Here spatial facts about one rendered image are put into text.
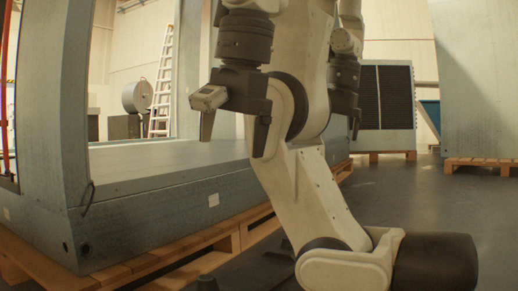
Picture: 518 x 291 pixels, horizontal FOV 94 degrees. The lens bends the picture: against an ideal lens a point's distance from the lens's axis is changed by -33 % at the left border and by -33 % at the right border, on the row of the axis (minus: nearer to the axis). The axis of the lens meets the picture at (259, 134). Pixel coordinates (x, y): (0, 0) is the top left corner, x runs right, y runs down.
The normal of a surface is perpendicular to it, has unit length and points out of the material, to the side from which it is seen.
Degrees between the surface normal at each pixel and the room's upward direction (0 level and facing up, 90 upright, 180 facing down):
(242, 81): 90
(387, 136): 90
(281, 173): 115
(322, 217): 90
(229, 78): 90
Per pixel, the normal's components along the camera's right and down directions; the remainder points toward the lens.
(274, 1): 0.81, 0.20
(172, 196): 0.90, 0.00
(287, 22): -0.54, 0.46
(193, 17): -0.44, 0.04
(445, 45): -0.72, 0.04
